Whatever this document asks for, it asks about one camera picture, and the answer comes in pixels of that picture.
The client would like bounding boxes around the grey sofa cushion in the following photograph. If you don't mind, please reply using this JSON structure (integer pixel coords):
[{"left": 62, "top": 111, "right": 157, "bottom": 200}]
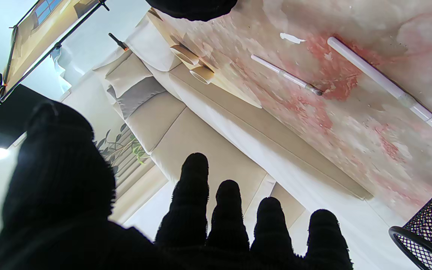
[{"left": 115, "top": 77, "right": 167, "bottom": 120}]

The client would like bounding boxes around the cream throw pillow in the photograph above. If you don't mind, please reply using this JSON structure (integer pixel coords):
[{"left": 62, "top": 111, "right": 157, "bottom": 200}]
[{"left": 105, "top": 62, "right": 153, "bottom": 89}]

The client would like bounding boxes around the beige pleated curtain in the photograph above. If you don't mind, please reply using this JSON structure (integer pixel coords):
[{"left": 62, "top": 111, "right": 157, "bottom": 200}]
[{"left": 107, "top": 131, "right": 170, "bottom": 225}]

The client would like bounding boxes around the black clamp orange tip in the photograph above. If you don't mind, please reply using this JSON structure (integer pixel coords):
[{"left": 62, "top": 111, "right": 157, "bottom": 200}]
[{"left": 108, "top": 33, "right": 129, "bottom": 52}]

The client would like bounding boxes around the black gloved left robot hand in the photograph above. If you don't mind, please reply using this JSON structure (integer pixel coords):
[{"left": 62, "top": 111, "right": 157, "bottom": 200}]
[{"left": 0, "top": 99, "right": 353, "bottom": 270}]

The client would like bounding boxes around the white slim makeup brush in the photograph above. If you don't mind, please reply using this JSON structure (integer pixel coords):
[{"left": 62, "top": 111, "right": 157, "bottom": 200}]
[
  {"left": 327, "top": 36, "right": 432, "bottom": 147},
  {"left": 251, "top": 54, "right": 324, "bottom": 96}
]

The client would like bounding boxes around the light wooden bowl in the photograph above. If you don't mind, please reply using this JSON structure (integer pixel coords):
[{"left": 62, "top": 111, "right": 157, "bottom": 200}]
[{"left": 190, "top": 64, "right": 216, "bottom": 85}]

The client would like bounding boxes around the framed studio light panel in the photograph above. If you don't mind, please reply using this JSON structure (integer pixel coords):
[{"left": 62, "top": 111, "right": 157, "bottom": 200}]
[{"left": 0, "top": 0, "right": 110, "bottom": 105}]

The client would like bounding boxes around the tall branching green plant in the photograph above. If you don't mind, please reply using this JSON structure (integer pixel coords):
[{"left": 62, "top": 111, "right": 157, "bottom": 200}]
[{"left": 94, "top": 124, "right": 151, "bottom": 177}]

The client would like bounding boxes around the sheer white curtain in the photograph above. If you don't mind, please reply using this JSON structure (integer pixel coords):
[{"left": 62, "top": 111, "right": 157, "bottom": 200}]
[{"left": 122, "top": 180, "right": 181, "bottom": 244}]

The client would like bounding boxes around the light wooden coffee table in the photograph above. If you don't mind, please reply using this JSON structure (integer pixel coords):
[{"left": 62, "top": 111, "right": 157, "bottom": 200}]
[{"left": 147, "top": 7, "right": 263, "bottom": 109}]

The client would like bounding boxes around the beige sectional sofa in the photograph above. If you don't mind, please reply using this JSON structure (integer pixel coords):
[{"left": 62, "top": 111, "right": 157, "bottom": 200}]
[{"left": 60, "top": 9, "right": 421, "bottom": 270}]

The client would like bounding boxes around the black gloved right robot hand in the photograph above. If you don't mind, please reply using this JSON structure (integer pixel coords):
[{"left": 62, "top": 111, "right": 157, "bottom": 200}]
[{"left": 145, "top": 0, "right": 238, "bottom": 22}]

